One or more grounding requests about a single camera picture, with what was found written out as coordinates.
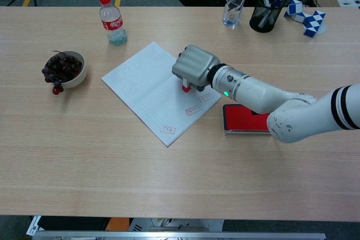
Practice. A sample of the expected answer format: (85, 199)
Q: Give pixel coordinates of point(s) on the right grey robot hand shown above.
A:
(195, 65)

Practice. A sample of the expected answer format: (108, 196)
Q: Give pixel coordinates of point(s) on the red white stamp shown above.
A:
(185, 88)

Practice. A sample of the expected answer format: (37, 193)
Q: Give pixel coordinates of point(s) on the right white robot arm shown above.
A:
(281, 105)

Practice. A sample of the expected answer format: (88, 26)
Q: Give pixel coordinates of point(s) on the cola bottle with red cap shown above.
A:
(112, 23)

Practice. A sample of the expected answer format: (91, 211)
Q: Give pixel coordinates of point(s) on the white lined notebook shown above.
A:
(152, 96)

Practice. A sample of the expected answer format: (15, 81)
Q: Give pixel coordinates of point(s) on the red ink pad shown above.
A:
(239, 117)

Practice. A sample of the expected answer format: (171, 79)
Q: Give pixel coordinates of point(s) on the black mesh pen holder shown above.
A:
(256, 24)

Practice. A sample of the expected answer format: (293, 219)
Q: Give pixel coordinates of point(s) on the cream white bowl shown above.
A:
(80, 78)

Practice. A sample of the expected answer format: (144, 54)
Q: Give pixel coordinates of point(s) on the blue white snake cube toy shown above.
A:
(312, 22)

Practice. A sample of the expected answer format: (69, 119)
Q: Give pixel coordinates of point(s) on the dark grape bunch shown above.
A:
(62, 67)

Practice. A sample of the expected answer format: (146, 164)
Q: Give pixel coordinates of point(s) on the orange block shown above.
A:
(118, 224)

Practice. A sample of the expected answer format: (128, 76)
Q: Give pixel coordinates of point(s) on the white printed label sheet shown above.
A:
(33, 226)

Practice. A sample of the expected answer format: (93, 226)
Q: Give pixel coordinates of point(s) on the silver metal rail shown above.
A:
(168, 235)

